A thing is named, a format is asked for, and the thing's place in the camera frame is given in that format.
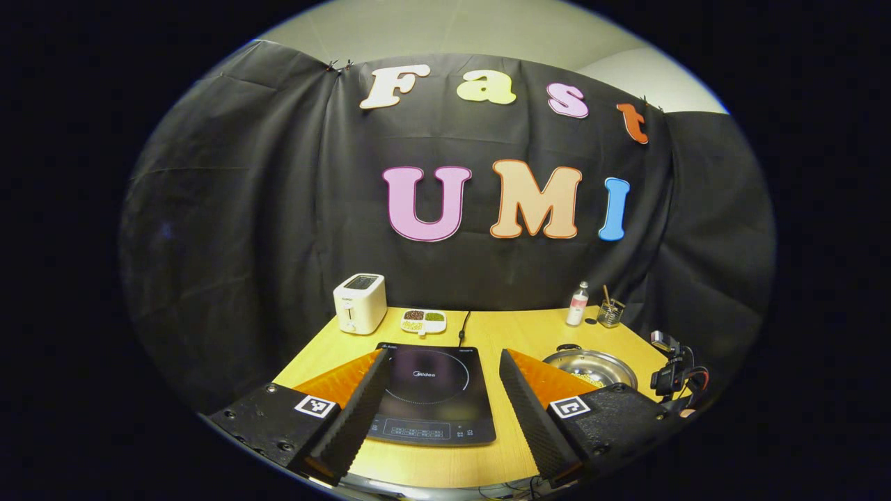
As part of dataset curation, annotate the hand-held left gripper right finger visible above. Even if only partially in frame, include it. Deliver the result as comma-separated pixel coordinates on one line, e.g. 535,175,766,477
498,348,690,488

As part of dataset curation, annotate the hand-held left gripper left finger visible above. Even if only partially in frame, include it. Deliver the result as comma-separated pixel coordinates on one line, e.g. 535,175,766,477
209,348,391,486

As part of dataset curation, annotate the steel pot with black handles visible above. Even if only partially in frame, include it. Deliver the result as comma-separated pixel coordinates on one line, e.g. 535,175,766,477
542,344,638,390

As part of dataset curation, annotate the black induction cooktop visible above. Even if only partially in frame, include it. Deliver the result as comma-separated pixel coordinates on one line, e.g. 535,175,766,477
367,342,497,447

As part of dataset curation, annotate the white toaster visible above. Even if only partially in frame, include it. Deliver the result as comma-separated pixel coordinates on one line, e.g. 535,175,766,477
333,273,388,335

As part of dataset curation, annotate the white divided bean dish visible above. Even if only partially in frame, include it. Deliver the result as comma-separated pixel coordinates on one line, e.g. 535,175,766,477
400,309,448,336

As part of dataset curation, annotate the clear bottle with pink label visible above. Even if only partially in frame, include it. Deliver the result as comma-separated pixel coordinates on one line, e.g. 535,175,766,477
566,281,590,327

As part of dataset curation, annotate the black backdrop cloth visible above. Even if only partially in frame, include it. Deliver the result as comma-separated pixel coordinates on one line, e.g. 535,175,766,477
118,40,777,411

